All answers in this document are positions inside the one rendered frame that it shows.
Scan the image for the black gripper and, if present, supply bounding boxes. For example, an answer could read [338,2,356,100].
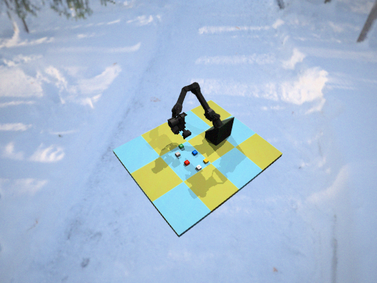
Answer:
[178,122,191,139]

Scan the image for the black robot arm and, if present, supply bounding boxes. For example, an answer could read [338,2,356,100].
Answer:
[167,82,224,135]

